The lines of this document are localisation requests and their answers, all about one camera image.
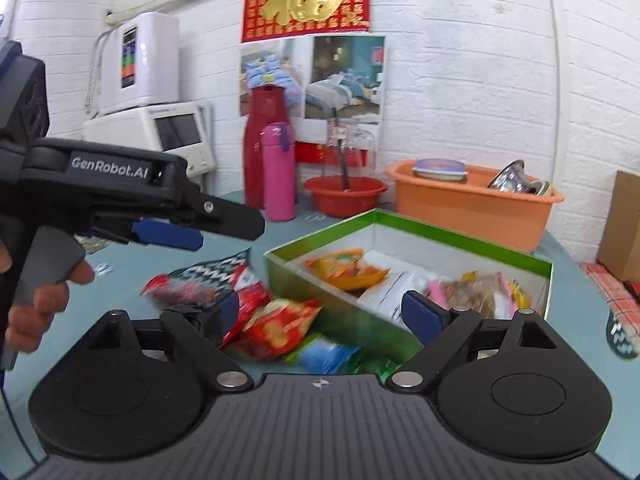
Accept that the white plain snack bag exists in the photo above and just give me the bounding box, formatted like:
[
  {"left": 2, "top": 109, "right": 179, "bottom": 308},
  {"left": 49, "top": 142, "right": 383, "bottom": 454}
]
[{"left": 357, "top": 271, "right": 433, "bottom": 330}]

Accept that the red snack bag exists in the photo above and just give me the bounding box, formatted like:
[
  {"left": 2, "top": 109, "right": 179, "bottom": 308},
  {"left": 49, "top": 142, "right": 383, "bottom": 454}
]
[{"left": 232, "top": 298, "right": 322, "bottom": 361}]

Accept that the red dates clear bag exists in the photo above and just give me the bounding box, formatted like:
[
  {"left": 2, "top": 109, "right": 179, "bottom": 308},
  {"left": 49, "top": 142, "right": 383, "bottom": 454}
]
[{"left": 140, "top": 274, "right": 231, "bottom": 310}]

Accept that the green candy packet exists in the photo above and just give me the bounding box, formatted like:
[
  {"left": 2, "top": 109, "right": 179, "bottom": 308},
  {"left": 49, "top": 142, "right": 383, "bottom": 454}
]
[{"left": 346, "top": 353, "right": 400, "bottom": 382}]

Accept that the pink nut snack bag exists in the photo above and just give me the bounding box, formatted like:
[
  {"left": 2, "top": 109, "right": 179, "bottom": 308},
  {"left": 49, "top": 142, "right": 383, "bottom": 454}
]
[{"left": 426, "top": 271, "right": 518, "bottom": 320}]

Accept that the orange chip bag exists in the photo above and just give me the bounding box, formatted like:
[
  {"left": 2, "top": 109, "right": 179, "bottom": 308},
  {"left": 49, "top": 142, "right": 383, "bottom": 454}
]
[{"left": 304, "top": 248, "right": 390, "bottom": 292}]

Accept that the blue small snack packet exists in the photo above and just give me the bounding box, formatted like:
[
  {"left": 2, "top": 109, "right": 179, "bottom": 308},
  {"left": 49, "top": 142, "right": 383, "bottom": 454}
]
[{"left": 283, "top": 333, "right": 359, "bottom": 375}]

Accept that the person's left hand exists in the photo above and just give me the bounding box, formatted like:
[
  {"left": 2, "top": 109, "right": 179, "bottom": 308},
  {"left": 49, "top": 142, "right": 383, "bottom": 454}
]
[{"left": 1, "top": 240, "right": 94, "bottom": 353}]

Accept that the red white blue packet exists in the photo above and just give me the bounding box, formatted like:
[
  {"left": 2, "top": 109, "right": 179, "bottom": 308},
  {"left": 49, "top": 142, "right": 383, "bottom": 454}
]
[{"left": 221, "top": 263, "right": 271, "bottom": 348}]

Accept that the green cardboard box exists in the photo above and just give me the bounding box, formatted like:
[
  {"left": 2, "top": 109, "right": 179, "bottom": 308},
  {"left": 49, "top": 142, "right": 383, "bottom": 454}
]
[{"left": 264, "top": 209, "right": 553, "bottom": 363}]

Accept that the teal patterned tablecloth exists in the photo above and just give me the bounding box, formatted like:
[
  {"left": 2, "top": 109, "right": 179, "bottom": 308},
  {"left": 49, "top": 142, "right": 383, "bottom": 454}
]
[{"left": 1, "top": 210, "right": 639, "bottom": 479}]

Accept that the white screen appliance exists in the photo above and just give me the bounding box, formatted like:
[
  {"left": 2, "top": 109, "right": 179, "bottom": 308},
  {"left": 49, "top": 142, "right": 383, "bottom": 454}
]
[{"left": 82, "top": 102, "right": 215, "bottom": 179}]

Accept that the orange plastic tub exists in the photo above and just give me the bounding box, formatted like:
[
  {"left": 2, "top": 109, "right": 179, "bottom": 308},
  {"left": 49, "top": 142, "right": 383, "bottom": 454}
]
[{"left": 386, "top": 159, "right": 564, "bottom": 252}]

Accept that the red plastic basin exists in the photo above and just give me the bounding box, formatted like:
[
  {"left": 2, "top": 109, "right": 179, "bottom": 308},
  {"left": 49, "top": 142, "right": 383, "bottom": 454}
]
[{"left": 305, "top": 176, "right": 387, "bottom": 219}]

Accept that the blue lidded container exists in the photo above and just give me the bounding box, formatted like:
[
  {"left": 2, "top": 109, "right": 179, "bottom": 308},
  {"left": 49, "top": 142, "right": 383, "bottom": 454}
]
[{"left": 412, "top": 158, "right": 468, "bottom": 182}]

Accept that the white water purifier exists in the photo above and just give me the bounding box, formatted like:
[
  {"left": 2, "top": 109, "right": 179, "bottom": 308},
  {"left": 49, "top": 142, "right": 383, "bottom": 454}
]
[{"left": 85, "top": 12, "right": 180, "bottom": 117}]

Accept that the pink thermos bottle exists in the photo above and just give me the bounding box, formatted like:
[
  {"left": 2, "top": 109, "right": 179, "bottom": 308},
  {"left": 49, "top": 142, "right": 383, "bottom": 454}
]
[{"left": 260, "top": 122, "right": 296, "bottom": 222}]

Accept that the steel bowl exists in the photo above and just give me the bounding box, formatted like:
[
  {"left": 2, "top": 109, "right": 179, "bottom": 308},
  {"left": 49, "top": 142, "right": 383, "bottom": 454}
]
[{"left": 488, "top": 159, "right": 530, "bottom": 193}]

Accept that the red thermos jug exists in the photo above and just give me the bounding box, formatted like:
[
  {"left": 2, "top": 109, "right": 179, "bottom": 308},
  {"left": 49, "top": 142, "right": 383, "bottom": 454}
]
[{"left": 242, "top": 84, "right": 296, "bottom": 212}]

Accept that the clear glass pitcher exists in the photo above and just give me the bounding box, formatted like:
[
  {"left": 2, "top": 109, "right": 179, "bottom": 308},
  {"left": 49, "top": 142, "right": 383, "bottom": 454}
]
[{"left": 322, "top": 116, "right": 378, "bottom": 190}]

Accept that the brown cardboard box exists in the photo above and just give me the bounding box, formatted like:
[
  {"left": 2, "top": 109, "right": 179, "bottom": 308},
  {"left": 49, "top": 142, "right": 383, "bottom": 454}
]
[{"left": 597, "top": 170, "right": 640, "bottom": 282}]

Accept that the red fu calendar poster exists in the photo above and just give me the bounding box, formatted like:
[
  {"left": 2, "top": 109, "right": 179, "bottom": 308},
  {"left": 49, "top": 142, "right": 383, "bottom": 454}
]
[{"left": 239, "top": 0, "right": 386, "bottom": 164}]

